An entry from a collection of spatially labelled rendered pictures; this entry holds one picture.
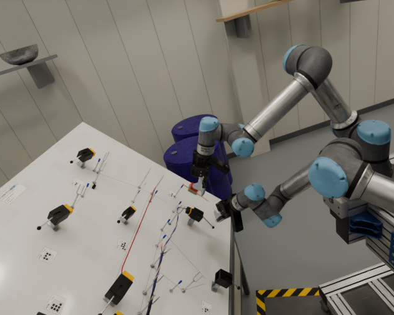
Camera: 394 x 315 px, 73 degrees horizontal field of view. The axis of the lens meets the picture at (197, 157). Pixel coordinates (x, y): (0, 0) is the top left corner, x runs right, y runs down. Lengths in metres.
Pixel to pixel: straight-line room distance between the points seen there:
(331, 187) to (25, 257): 0.98
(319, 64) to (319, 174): 0.39
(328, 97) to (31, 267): 1.25
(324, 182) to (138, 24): 2.89
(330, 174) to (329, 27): 3.42
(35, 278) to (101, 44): 2.78
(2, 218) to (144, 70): 2.61
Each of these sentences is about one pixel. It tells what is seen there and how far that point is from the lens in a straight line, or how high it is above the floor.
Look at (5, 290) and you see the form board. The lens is 1.03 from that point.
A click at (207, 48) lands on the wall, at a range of 3.50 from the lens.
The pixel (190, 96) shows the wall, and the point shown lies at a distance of 3.54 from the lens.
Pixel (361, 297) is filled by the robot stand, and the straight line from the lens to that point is 2.12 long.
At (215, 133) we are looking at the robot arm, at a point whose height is 1.53.
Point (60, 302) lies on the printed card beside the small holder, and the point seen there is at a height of 1.32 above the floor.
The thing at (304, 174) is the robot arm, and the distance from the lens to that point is 1.10.
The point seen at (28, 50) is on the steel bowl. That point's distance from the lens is 3.12.
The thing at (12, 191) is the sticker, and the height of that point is 1.58.
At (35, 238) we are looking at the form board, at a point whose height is 1.45.
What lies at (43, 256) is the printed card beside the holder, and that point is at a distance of 1.09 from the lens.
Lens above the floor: 1.97
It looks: 28 degrees down
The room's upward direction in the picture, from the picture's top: 17 degrees counter-clockwise
